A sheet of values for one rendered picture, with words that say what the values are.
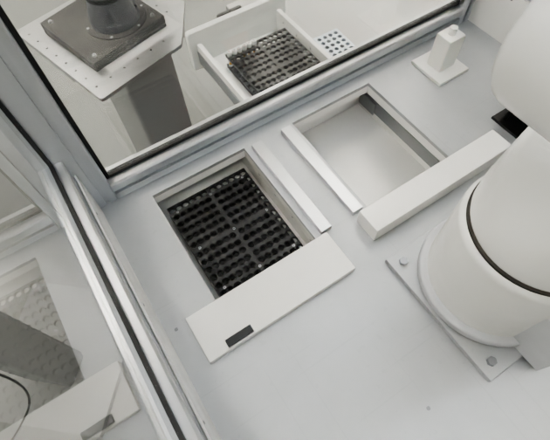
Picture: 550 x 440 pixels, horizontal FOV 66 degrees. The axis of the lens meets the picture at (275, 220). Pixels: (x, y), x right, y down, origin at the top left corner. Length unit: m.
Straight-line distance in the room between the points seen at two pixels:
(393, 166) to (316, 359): 0.50
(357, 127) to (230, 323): 0.58
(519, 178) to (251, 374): 0.44
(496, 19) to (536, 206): 0.71
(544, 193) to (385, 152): 0.56
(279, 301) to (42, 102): 0.44
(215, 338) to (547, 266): 0.45
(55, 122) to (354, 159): 0.61
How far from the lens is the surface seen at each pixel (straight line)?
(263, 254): 0.78
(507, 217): 0.53
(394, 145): 1.03
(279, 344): 0.68
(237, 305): 0.69
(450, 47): 1.00
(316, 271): 0.70
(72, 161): 0.75
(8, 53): 0.62
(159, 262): 0.76
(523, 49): 0.26
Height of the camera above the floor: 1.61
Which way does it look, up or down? 61 degrees down
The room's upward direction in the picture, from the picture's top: 3 degrees counter-clockwise
